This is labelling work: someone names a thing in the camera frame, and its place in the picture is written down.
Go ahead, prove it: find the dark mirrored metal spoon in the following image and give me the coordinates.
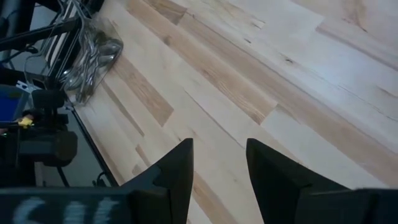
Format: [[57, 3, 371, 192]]
[[62, 40, 123, 94], [67, 54, 116, 97]]

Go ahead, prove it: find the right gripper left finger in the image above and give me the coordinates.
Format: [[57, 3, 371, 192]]
[[121, 138, 195, 224]]

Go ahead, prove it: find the yellow tag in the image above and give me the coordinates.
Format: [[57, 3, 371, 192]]
[[17, 116, 34, 129]]

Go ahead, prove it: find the black metal table frame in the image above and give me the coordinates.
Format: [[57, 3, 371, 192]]
[[0, 0, 121, 187]]

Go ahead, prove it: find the black table-level camera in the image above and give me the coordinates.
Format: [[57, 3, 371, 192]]
[[18, 89, 78, 167]]

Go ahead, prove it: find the clear plastic tray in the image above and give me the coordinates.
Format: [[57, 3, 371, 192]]
[[57, 14, 124, 105]]

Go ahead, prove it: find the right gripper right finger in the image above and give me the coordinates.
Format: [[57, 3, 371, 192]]
[[246, 138, 359, 224]]

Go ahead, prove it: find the blue box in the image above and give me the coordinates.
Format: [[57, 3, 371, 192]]
[[0, 85, 30, 123]]

